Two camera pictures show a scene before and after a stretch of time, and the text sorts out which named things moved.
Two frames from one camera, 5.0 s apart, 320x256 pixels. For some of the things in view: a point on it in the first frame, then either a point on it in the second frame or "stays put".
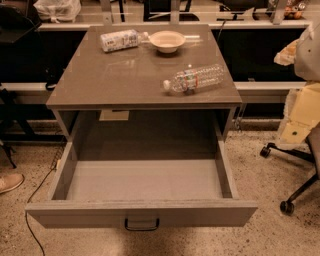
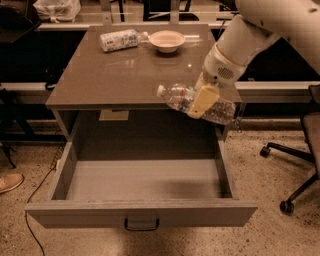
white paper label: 109,115 stays put
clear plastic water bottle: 191,80 -> 179,96
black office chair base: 311,154 stays put
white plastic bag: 58,11 stays put
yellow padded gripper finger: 301,114 -> 220,70
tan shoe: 11,181 stays put
